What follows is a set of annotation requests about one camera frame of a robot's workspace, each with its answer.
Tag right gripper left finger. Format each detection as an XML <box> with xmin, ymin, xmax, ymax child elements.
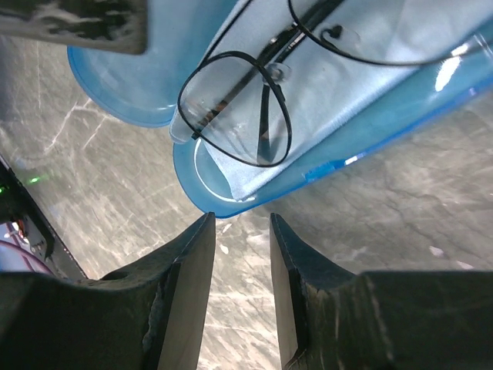
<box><xmin>1</xmin><ymin>213</ymin><xmax>216</xmax><ymax>369</ymax></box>

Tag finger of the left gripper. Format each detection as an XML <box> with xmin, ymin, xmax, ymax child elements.
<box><xmin>1</xmin><ymin>0</ymin><xmax>149</xmax><ymax>55</ymax></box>

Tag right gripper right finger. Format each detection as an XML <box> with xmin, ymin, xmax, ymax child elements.
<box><xmin>270</xmin><ymin>214</ymin><xmax>492</xmax><ymax>369</ymax></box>

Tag blue translucent glasses case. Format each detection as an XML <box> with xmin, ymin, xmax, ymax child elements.
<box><xmin>66</xmin><ymin>0</ymin><xmax>493</xmax><ymax>220</ymax></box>

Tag black thin sunglasses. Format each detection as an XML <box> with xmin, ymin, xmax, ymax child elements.
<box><xmin>178</xmin><ymin>1</ymin><xmax>492</xmax><ymax>167</ymax></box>

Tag light blue cleaning cloth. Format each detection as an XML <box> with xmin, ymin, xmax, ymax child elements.
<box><xmin>169</xmin><ymin>0</ymin><xmax>493</xmax><ymax>203</ymax></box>

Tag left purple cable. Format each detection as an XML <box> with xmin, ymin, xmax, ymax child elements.
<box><xmin>0</xmin><ymin>239</ymin><xmax>51</xmax><ymax>275</ymax></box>

